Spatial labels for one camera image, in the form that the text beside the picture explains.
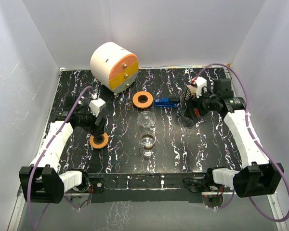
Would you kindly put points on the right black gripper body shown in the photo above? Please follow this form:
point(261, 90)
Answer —
point(206, 103)

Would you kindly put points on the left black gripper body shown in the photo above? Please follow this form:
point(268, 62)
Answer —
point(86, 120)

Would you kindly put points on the coffee filter packet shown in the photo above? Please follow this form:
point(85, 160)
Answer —
point(189, 95)

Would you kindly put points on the clear glass dripper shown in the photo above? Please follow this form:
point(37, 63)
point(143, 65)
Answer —
point(146, 119)

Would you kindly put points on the glass carafe with brown band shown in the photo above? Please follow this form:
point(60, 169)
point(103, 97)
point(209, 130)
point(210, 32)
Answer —
point(147, 146)

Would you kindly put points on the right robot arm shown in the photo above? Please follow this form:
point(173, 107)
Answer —
point(258, 175)

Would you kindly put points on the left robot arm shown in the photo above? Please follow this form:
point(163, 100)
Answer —
point(40, 181)

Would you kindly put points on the dark glass dripper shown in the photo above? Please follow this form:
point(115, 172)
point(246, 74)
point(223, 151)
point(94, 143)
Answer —
point(185, 121)

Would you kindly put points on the white round drawer cabinet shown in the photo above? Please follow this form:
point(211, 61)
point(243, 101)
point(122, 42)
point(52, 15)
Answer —
point(115, 67)

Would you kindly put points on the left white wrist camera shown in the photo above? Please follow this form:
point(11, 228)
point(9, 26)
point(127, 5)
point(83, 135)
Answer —
point(96, 106)

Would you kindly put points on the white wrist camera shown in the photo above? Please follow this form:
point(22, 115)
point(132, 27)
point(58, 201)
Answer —
point(96, 106)
point(197, 84)

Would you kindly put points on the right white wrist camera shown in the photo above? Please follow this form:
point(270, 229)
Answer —
point(197, 84)

